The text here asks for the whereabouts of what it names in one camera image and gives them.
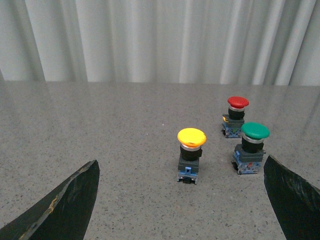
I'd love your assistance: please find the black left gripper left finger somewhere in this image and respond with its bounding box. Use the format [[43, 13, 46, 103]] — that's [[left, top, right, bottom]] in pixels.
[[0, 160, 100, 240]]

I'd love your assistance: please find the red mushroom push button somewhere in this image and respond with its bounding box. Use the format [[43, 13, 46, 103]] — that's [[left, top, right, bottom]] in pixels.
[[222, 96, 250, 139]]

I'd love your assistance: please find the green mushroom push button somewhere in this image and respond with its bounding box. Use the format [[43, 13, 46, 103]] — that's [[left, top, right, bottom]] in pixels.
[[232, 122, 270, 175]]

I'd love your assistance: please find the yellow mushroom push button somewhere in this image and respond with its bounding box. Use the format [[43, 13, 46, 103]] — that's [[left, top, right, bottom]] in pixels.
[[177, 127, 207, 185]]

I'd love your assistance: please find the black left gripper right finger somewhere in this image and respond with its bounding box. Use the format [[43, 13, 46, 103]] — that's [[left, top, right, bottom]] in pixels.
[[263, 155, 320, 240]]

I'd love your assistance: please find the white pleated curtain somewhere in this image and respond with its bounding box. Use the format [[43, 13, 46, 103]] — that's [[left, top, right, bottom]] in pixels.
[[0, 0, 320, 86]]

